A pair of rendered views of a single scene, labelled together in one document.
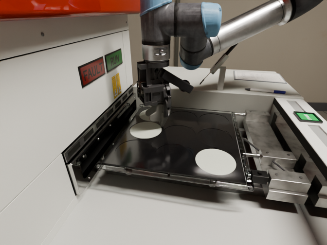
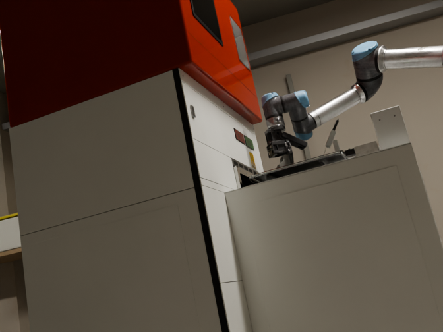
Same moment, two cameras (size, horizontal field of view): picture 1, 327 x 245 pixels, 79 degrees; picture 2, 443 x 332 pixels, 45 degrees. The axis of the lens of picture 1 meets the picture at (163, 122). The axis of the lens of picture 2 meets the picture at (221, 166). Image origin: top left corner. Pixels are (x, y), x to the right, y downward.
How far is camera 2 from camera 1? 1.78 m
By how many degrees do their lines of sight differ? 44
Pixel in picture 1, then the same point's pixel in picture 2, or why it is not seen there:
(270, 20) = (350, 98)
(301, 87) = not seen: outside the picture
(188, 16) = (288, 97)
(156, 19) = (271, 103)
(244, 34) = (333, 108)
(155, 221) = not seen: hidden behind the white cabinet
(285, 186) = (364, 148)
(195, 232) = not seen: hidden behind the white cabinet
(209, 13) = (298, 93)
